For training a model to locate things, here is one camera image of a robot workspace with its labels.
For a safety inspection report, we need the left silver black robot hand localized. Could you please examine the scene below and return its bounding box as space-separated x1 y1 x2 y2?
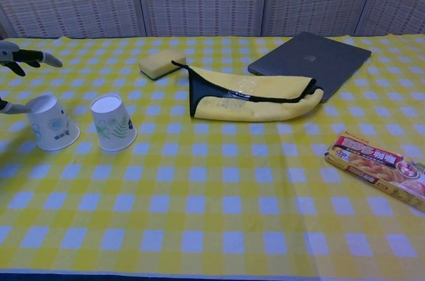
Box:
0 40 64 116

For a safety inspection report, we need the white plastic bottle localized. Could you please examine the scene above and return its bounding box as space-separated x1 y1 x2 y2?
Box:
25 94 81 152

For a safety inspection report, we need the white printed paper cup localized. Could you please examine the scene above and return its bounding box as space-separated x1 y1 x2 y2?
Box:
90 94 138 153

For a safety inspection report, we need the yellow green sponge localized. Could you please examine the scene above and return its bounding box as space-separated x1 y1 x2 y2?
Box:
138 48 188 81

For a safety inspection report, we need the yellow white checked tablecloth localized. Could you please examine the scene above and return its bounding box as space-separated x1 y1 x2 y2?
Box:
0 33 425 277

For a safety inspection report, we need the yellow black folded cloth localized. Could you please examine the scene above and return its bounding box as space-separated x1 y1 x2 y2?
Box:
171 60 325 122

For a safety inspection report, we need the grey closed laptop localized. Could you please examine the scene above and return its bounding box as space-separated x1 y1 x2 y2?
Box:
247 31 372 103

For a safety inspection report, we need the red curry roux box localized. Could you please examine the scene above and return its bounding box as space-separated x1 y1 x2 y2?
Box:
324 130 425 214

